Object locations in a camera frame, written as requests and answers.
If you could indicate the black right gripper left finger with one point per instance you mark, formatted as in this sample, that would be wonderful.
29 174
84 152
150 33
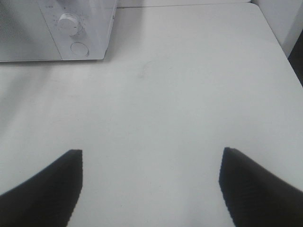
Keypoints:
48 198

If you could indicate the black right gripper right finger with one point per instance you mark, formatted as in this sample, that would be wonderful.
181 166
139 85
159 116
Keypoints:
254 196

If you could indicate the round door release button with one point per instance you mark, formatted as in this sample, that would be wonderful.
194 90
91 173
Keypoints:
79 49

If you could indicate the white microwave door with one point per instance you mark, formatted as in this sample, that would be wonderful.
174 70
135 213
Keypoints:
24 34

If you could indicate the white microwave oven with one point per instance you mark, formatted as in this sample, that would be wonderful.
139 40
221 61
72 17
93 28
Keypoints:
96 22

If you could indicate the white lower timer knob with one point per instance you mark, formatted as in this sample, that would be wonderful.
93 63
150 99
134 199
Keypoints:
69 24

